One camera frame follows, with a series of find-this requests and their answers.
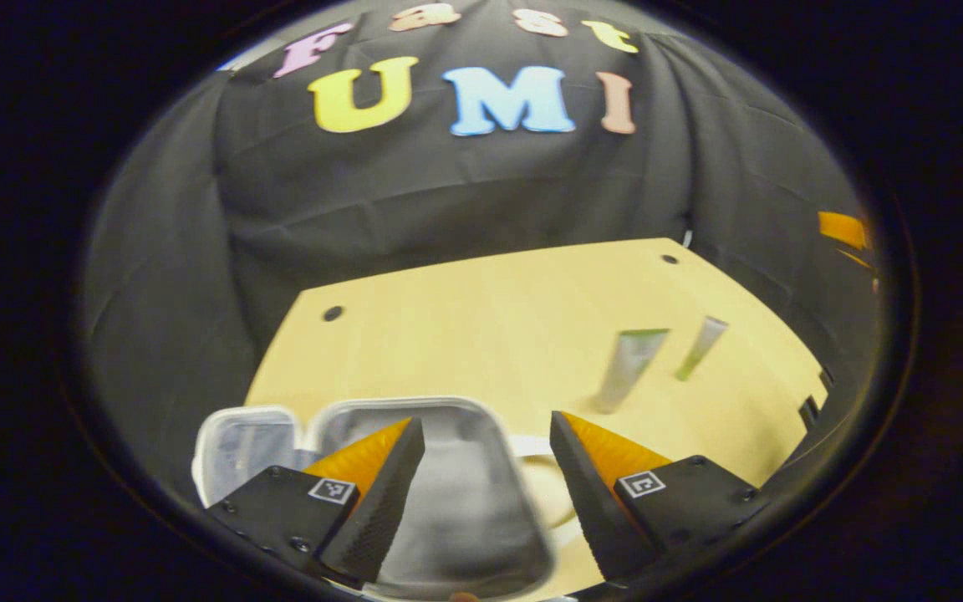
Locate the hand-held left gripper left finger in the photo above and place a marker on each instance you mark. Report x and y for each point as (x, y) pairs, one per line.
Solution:
(381, 502)

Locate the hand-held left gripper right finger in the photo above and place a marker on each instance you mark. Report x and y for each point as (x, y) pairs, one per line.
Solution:
(590, 502)

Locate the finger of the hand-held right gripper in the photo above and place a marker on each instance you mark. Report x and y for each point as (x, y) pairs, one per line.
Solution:
(843, 228)

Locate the white suitcase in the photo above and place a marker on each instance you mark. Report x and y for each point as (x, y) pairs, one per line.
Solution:
(465, 502)

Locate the wide white green tube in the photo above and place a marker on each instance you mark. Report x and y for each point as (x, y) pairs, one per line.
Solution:
(628, 368)

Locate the thin green white tube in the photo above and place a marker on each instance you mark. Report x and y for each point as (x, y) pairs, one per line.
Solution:
(699, 351)

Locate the black backdrop cloth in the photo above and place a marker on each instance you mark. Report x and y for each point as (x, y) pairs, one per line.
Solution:
(448, 192)

